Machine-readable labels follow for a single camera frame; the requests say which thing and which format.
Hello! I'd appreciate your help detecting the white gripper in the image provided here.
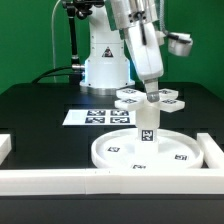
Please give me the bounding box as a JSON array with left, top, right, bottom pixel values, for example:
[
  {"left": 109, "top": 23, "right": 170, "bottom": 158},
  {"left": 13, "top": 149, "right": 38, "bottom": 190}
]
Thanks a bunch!
[{"left": 124, "top": 23, "right": 163, "bottom": 103}]

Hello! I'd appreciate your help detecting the white cross-shaped table base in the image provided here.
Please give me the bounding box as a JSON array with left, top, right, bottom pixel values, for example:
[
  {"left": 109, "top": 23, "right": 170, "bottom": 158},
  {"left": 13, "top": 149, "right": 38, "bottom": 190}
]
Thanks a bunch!
[{"left": 114, "top": 88, "right": 185, "bottom": 113}]

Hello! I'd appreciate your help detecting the white round table top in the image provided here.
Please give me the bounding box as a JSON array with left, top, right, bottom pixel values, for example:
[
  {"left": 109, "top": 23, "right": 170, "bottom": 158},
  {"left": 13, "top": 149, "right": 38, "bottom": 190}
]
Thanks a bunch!
[{"left": 91, "top": 128, "right": 204, "bottom": 171}]

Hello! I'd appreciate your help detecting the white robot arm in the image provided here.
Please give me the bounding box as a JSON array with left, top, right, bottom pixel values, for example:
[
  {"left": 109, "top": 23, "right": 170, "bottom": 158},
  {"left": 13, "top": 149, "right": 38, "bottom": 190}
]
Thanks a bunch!
[{"left": 80, "top": 0, "right": 163, "bottom": 102}]

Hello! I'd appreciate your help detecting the white marker sheet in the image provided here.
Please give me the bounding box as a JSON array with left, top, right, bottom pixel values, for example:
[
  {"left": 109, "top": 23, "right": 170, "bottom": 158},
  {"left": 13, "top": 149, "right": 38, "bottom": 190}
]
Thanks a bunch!
[{"left": 63, "top": 109, "right": 135, "bottom": 126}]

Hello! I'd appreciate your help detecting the white U-shaped boundary frame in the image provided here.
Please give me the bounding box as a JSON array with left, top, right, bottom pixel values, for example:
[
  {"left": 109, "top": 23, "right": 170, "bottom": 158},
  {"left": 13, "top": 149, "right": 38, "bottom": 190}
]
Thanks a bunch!
[{"left": 0, "top": 133, "right": 224, "bottom": 196}]

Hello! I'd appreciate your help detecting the black cable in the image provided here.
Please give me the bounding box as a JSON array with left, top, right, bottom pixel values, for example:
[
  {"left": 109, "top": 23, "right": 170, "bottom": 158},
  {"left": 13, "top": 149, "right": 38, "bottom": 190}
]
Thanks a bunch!
[{"left": 31, "top": 65, "right": 83, "bottom": 84}]

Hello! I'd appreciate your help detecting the white cable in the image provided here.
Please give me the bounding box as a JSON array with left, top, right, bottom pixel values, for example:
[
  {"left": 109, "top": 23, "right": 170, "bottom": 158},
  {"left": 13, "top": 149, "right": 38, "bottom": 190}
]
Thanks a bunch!
[{"left": 50, "top": 0, "right": 64, "bottom": 84}]

